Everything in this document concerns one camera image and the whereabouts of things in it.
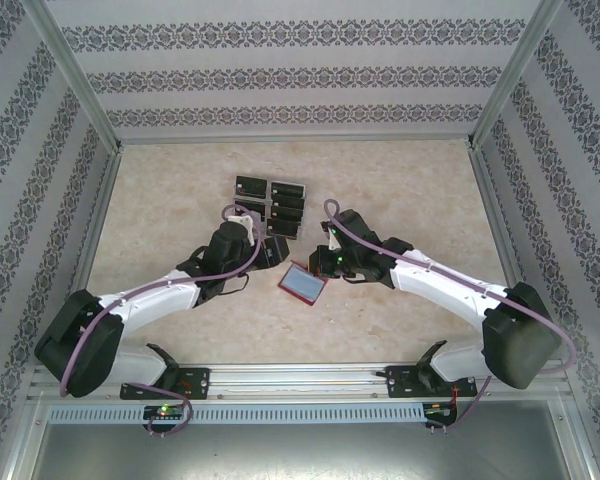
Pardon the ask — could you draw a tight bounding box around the slotted grey cable duct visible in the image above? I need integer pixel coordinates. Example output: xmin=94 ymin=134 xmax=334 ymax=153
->
xmin=46 ymin=402 xmax=427 ymax=425

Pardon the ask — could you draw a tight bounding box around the red card holder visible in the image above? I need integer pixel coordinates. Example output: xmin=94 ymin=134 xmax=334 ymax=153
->
xmin=277 ymin=260 xmax=328 ymax=306

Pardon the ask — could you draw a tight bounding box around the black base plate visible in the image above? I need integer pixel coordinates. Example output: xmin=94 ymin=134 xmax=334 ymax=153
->
xmin=385 ymin=364 xmax=482 ymax=400
xmin=120 ymin=367 xmax=212 ymax=401

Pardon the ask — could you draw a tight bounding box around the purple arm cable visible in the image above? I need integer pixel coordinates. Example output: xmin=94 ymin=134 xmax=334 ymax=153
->
xmin=59 ymin=202 xmax=264 ymax=437
xmin=322 ymin=198 xmax=576 ymax=435

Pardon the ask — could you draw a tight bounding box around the circuit board with green light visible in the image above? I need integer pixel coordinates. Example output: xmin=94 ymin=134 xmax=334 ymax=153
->
xmin=143 ymin=404 xmax=187 ymax=422

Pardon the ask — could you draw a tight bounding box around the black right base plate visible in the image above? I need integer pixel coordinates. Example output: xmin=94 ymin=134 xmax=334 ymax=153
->
xmin=385 ymin=364 xmax=482 ymax=400

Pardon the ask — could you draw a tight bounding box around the small circuit board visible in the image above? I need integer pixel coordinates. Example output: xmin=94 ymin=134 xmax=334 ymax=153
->
xmin=425 ymin=401 xmax=457 ymax=420

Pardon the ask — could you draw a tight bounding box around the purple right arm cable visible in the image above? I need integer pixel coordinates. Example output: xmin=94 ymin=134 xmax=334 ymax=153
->
xmin=322 ymin=198 xmax=576 ymax=435

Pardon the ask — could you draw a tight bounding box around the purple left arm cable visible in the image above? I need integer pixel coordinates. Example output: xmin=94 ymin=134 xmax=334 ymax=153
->
xmin=59 ymin=202 xmax=264 ymax=437

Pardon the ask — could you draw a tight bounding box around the aluminium side rail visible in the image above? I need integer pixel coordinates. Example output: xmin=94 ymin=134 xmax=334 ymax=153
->
xmin=52 ymin=147 xmax=126 ymax=366
xmin=468 ymin=142 xmax=520 ymax=294

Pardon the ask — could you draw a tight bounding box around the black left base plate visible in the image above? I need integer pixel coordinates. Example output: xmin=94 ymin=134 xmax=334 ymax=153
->
xmin=120 ymin=367 xmax=212 ymax=401

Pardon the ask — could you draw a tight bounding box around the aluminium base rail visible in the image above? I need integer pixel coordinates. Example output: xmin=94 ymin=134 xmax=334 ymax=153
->
xmin=29 ymin=363 xmax=570 ymax=402

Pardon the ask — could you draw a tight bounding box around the aluminium frame post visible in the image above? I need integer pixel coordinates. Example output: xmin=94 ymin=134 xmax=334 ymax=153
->
xmin=466 ymin=0 xmax=570 ymax=150
xmin=19 ymin=0 xmax=125 ymax=151

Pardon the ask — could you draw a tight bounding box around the thin black cable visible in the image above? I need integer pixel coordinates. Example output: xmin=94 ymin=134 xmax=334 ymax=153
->
xmin=213 ymin=272 xmax=251 ymax=297

